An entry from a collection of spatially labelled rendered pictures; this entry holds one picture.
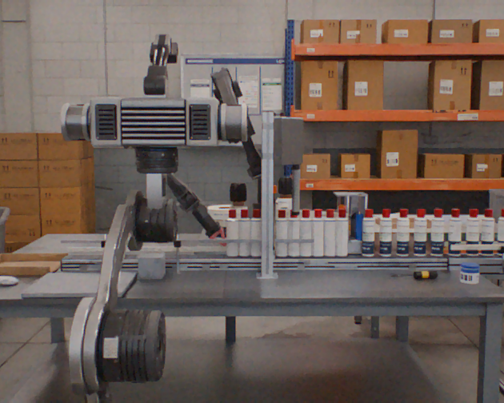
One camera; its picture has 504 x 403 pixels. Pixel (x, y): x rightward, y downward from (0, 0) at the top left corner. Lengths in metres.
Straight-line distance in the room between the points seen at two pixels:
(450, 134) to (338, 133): 1.27
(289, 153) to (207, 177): 4.60
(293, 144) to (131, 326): 1.20
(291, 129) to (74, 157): 3.56
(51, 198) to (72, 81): 1.90
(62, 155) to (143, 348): 4.36
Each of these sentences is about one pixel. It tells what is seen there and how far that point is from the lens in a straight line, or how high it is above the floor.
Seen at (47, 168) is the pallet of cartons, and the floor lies 1.07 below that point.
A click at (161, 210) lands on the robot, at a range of 1.91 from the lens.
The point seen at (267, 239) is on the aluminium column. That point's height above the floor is 0.98.
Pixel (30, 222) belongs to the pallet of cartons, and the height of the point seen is 0.57.
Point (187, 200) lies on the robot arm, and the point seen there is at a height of 1.13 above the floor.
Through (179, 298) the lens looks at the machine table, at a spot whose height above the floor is 0.83.
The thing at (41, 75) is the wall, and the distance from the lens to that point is 7.39.
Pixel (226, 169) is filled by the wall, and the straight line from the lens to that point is 6.96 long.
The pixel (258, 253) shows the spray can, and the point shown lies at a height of 0.90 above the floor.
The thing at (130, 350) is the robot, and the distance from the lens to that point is 1.52.
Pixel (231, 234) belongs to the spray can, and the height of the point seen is 0.98.
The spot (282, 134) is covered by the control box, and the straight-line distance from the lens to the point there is 2.38.
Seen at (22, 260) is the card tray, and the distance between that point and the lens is 2.92.
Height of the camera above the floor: 1.43
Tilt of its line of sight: 6 degrees down
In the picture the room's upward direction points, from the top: straight up
